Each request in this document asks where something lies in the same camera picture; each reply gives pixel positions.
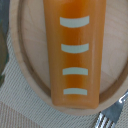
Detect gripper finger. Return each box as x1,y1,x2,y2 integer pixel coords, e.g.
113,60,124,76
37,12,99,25
0,23,9,87

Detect woven beige placemat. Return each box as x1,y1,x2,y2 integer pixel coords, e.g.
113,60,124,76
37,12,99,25
0,29,128,128

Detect round wooden plate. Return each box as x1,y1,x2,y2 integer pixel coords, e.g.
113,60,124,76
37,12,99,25
9,0,128,116

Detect fork with wooden handle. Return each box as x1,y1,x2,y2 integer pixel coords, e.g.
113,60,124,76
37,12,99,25
94,90,128,128

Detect orange toy bread loaf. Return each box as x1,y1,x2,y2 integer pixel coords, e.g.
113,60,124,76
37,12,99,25
43,0,106,109

